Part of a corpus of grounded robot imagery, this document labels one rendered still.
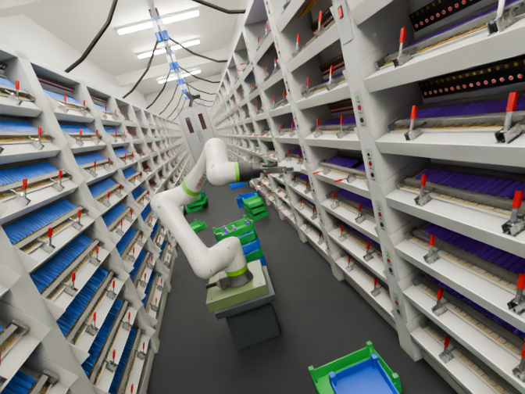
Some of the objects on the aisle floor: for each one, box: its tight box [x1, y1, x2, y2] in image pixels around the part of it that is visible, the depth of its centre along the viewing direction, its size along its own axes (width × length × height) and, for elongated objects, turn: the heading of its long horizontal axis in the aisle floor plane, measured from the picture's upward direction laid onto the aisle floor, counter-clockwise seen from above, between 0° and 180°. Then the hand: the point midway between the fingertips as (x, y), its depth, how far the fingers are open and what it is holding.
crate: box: [309, 341, 402, 394], centre depth 118 cm, size 30×20×8 cm
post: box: [332, 0, 431, 362], centre depth 104 cm, size 20×9×182 cm, turn 147°
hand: (293, 166), depth 135 cm, fingers open, 13 cm apart
